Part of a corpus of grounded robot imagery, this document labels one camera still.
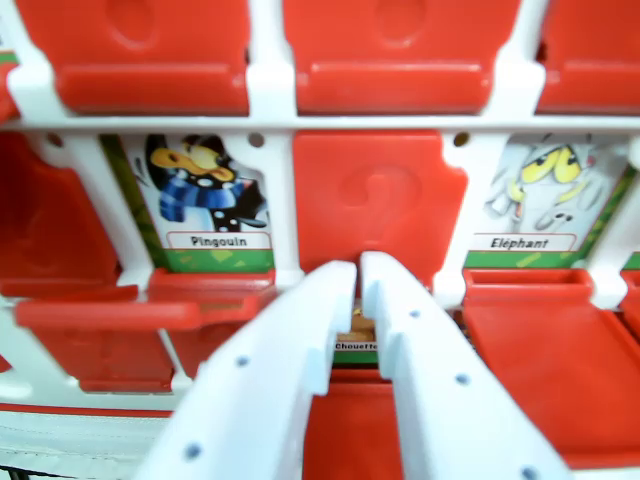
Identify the red board flap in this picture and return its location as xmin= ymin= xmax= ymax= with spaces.
xmin=291 ymin=128 xmax=469 ymax=292
xmin=28 ymin=326 xmax=177 ymax=394
xmin=298 ymin=369 xmax=407 ymax=480
xmin=41 ymin=0 xmax=251 ymax=117
xmin=281 ymin=0 xmax=494 ymax=117
xmin=0 ymin=131 xmax=123 ymax=299
xmin=13 ymin=267 xmax=279 ymax=334
xmin=460 ymin=267 xmax=640 ymax=471
xmin=533 ymin=0 xmax=640 ymax=116

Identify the owl picture card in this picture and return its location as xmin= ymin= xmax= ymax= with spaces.
xmin=331 ymin=297 xmax=382 ymax=370

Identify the penguin picture card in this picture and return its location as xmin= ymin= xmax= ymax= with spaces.
xmin=98 ymin=132 xmax=277 ymax=274

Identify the elephant picture card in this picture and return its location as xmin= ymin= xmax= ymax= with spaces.
xmin=463 ymin=131 xmax=640 ymax=270

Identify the red and white game board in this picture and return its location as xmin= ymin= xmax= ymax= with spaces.
xmin=0 ymin=0 xmax=640 ymax=480

